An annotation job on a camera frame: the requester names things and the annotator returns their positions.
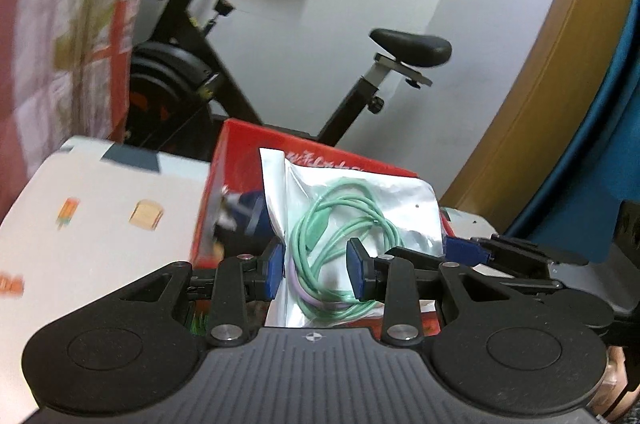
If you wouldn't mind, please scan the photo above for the person's right hand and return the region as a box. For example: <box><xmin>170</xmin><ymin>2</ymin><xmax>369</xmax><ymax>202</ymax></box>
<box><xmin>601</xmin><ymin>346</ymin><xmax>633</xmax><ymax>423</ymax></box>

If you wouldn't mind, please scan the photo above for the blue and silver packet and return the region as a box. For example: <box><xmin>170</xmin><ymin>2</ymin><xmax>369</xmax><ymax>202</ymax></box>
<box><xmin>218</xmin><ymin>185</ymin><xmax>275</xmax><ymax>251</ymax></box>

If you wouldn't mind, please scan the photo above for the silver packet with green cable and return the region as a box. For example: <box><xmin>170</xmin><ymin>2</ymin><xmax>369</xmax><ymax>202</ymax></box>
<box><xmin>259</xmin><ymin>147</ymin><xmax>447</xmax><ymax>331</ymax></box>

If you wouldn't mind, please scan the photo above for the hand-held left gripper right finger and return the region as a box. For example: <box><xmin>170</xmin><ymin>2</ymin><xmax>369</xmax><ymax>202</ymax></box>
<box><xmin>346</xmin><ymin>237</ymin><xmax>503</xmax><ymax>348</ymax></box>

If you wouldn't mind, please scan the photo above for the floral pink curtain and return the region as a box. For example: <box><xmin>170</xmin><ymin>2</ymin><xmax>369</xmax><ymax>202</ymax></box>
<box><xmin>0</xmin><ymin>0</ymin><xmax>173</xmax><ymax>220</ymax></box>

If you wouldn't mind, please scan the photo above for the black exercise bike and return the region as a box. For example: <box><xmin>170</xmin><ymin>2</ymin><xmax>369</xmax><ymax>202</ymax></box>
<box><xmin>125</xmin><ymin>0</ymin><xmax>453</xmax><ymax>162</ymax></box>

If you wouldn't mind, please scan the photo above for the wooden door frame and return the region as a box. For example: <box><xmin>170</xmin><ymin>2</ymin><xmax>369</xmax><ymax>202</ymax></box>
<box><xmin>440</xmin><ymin>0</ymin><xmax>640</xmax><ymax>237</ymax></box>

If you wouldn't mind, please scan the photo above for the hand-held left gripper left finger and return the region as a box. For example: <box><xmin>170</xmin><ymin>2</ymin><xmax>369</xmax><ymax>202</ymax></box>
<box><xmin>120</xmin><ymin>237</ymin><xmax>287</xmax><ymax>348</ymax></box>

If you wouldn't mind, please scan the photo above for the red cardboard box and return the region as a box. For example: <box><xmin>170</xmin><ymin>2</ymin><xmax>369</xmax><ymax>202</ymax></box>
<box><xmin>189</xmin><ymin>118</ymin><xmax>455</xmax><ymax>336</ymax></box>

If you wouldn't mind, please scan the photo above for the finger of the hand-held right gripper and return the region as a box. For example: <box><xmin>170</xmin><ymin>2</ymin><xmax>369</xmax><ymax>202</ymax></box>
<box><xmin>444</xmin><ymin>232</ymin><xmax>590</xmax><ymax>268</ymax></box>
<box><xmin>492</xmin><ymin>273</ymin><xmax>569</xmax><ymax>293</ymax></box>

